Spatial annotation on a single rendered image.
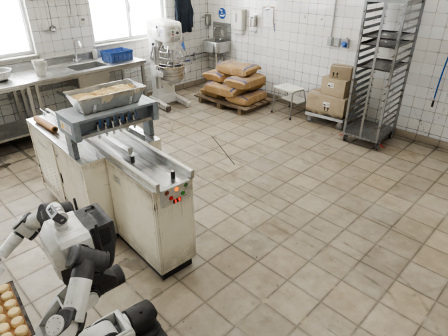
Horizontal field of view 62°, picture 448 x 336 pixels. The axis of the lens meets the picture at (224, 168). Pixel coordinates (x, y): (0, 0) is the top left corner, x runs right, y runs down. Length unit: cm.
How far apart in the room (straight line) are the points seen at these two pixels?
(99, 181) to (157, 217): 70
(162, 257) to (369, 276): 164
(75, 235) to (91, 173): 130
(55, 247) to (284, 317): 167
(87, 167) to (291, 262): 180
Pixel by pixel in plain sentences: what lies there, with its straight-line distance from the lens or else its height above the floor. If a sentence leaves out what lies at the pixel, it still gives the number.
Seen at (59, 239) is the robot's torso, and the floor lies 110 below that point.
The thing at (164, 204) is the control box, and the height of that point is 73.
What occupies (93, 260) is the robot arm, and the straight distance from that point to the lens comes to 172.
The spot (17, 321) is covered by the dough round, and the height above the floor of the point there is 79.
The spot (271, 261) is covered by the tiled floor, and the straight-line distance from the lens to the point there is 323.
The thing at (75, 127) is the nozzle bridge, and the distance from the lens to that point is 289.
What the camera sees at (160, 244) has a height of 39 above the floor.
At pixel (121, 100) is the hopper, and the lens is 307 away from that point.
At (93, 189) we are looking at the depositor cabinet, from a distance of 314.
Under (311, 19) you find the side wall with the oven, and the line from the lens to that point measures 628.
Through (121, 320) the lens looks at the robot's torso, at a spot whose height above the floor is 35.
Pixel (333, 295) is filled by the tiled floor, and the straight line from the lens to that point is 306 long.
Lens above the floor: 218
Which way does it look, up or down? 29 degrees down
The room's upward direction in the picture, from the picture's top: straight up
